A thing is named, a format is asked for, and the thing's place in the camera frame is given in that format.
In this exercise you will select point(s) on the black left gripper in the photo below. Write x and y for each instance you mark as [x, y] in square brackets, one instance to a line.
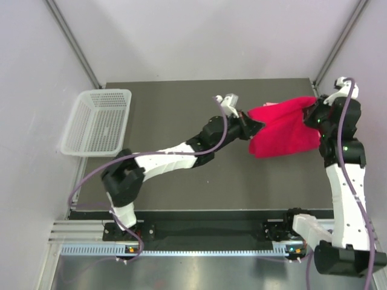
[248, 127]

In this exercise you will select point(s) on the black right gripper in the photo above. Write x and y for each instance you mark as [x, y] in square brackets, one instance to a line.
[310, 111]

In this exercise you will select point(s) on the crimson red t shirt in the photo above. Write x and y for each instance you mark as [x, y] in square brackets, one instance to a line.
[284, 132]

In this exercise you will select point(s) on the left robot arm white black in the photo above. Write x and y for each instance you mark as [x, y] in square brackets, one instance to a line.
[123, 179]

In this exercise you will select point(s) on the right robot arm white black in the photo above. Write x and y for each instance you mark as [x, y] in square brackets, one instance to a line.
[346, 250]

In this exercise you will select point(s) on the light pink folded t shirt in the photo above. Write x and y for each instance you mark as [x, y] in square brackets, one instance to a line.
[269, 104]

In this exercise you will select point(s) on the white perforated plastic basket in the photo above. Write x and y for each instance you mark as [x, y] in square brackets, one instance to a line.
[97, 123]

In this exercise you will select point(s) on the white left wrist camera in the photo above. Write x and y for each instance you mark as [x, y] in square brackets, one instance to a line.
[228, 104]

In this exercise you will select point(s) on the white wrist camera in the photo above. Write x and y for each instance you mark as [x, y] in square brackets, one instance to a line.
[344, 87]
[228, 104]

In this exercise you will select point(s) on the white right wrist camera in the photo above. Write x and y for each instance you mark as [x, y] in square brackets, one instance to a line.
[344, 87]

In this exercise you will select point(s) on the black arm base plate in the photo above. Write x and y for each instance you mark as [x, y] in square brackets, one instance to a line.
[272, 225]

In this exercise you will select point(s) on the right aluminium frame post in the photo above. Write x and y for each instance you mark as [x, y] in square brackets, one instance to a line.
[343, 36]

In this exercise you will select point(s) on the aluminium frame post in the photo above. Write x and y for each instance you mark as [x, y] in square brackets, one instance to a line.
[72, 41]
[343, 36]

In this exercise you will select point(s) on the grey slotted cable duct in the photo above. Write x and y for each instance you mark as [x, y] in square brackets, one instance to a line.
[122, 250]

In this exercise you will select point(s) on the left aluminium frame post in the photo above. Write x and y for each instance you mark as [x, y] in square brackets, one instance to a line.
[72, 41]

